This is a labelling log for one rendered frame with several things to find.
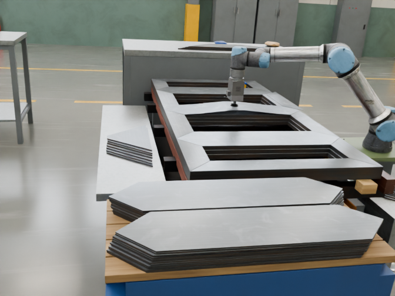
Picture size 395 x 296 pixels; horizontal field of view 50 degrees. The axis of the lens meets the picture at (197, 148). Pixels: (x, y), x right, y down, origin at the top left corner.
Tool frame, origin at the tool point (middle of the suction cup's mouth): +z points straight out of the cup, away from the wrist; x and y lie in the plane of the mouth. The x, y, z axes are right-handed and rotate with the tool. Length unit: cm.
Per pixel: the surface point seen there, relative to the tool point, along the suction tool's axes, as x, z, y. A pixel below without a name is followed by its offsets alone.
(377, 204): 40, 20, 74
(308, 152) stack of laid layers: 17, 4, 54
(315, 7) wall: 471, -32, -863
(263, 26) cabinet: 314, 17, -809
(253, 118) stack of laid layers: 7.8, 2.8, 9.7
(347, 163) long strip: 23, 1, 75
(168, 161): -41, 10, 46
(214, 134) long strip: -20.3, 1.1, 39.6
